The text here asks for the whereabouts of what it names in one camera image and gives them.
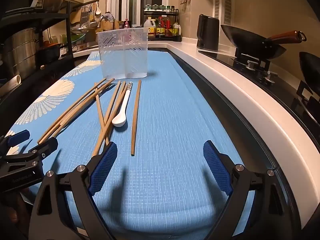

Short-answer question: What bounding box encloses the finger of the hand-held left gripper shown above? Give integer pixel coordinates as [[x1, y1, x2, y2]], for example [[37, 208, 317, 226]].
[[0, 130, 30, 154], [4, 137, 58, 165]]

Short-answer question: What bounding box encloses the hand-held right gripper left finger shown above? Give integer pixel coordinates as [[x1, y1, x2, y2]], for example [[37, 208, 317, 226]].
[[29, 141, 118, 240]]

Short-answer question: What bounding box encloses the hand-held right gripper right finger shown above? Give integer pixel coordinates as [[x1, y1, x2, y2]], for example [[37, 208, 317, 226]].
[[203, 140, 303, 240]]

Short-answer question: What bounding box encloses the white ceramic spoon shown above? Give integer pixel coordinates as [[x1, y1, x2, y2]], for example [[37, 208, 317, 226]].
[[112, 81, 133, 127]]

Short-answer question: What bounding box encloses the pile of wooden chopsticks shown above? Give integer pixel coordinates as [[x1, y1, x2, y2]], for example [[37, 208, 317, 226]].
[[37, 77, 142, 157]]

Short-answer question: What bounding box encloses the clear plastic utensil holder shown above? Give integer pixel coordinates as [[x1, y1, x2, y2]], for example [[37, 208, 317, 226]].
[[96, 28, 148, 80]]

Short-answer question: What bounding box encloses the white plastic pipe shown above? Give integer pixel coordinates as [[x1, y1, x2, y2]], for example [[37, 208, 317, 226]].
[[0, 74, 22, 97]]

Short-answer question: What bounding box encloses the blue shell-print table mat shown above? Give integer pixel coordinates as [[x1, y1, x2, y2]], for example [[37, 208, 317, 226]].
[[0, 49, 257, 240]]

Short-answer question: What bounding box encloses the large steel pot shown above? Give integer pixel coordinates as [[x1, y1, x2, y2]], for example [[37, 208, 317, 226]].
[[2, 27, 38, 80]]

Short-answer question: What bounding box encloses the black gas stove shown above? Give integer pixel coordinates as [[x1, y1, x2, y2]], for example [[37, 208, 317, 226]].
[[199, 50, 320, 133]]

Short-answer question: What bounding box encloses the black dish rack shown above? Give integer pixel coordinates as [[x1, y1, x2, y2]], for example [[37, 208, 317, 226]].
[[0, 0, 100, 68]]

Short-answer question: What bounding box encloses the black electric kettle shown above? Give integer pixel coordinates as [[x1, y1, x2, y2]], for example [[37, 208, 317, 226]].
[[196, 14, 220, 50]]

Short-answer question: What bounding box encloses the metal grater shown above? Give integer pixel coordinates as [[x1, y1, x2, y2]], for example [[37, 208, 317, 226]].
[[80, 7, 90, 28]]

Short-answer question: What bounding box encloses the chrome kitchen faucet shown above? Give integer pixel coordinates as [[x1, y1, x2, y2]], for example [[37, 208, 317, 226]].
[[97, 14, 116, 32]]

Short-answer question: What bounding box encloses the yellow cooking oil bottle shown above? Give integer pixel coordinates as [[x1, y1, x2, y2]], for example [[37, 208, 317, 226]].
[[144, 17, 156, 40]]

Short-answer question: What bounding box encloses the dark soy sauce bottle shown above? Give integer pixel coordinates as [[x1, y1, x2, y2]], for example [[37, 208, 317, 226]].
[[156, 17, 165, 38]]

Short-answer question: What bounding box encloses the black spice rack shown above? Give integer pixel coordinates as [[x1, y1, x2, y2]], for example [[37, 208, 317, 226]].
[[143, 4, 182, 42]]

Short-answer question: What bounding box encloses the black wok with wooden handle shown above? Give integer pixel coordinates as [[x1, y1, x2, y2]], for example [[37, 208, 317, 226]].
[[220, 24, 307, 60]]

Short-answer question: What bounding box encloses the white wall vent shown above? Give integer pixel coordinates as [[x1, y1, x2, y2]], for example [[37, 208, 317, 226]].
[[214, 0, 233, 22]]

